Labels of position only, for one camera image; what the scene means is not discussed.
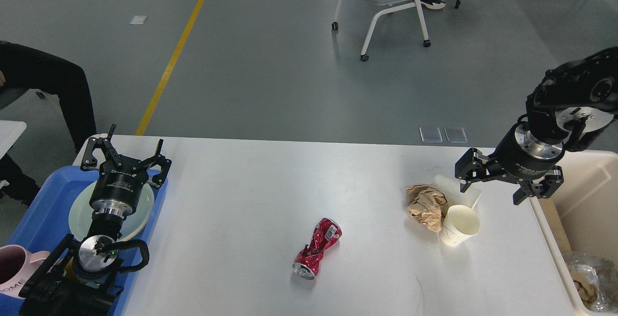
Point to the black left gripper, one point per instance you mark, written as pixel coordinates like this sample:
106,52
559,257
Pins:
119,188

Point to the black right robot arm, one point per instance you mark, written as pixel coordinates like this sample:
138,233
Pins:
571,106

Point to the beige plastic bin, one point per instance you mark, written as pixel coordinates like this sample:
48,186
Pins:
587,202

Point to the crushed red soda can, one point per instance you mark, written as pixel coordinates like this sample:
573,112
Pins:
307,262

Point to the brown paper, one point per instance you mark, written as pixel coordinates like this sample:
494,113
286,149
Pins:
588,293
427,205

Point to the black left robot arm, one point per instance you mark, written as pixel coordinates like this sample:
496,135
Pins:
78,277

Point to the brown paper bag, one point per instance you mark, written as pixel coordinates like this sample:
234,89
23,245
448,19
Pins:
556,227

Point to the pink HOME mug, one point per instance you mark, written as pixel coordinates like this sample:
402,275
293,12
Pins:
17,265

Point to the green plate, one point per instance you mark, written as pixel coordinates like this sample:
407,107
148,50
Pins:
80,214

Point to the white paper cup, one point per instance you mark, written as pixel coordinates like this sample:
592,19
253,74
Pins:
460,224

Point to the clear plastic wrap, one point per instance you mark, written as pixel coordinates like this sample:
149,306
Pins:
600,272

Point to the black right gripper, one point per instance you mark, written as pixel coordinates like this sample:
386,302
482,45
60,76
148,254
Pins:
519,155

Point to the dark seated figure left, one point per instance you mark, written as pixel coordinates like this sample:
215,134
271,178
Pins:
28,68

